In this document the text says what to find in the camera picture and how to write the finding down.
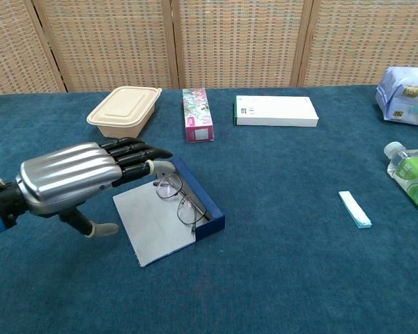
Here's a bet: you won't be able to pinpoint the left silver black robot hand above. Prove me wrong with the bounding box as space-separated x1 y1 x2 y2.
15 136 178 238

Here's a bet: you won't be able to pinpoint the clear green label water bottle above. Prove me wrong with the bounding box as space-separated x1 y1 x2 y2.
383 141 418 220

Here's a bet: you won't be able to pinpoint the small white paper pack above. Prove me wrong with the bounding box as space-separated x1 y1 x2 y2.
338 190 373 230

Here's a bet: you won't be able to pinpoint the pink floral carton box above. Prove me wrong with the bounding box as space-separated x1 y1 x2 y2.
182 87 216 144

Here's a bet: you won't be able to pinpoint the blue carpet table cloth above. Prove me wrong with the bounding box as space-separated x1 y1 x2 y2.
0 84 418 334

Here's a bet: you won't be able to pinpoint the beige lidded lunch box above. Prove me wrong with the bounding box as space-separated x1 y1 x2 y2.
86 86 163 139

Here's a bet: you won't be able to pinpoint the woven bamboo folding screen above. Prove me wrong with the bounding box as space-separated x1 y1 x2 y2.
0 0 418 95

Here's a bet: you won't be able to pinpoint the flat white cardboard box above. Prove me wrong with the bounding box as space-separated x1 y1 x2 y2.
233 95 320 128

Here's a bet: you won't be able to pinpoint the dark blue glasses case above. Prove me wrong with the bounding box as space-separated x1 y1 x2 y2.
112 157 226 269

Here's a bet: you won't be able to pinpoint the thin-framed eyeglasses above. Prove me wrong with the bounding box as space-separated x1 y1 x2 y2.
155 173 212 227

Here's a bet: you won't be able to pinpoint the pale blue wipes pack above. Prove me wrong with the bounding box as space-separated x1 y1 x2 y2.
375 66 418 128

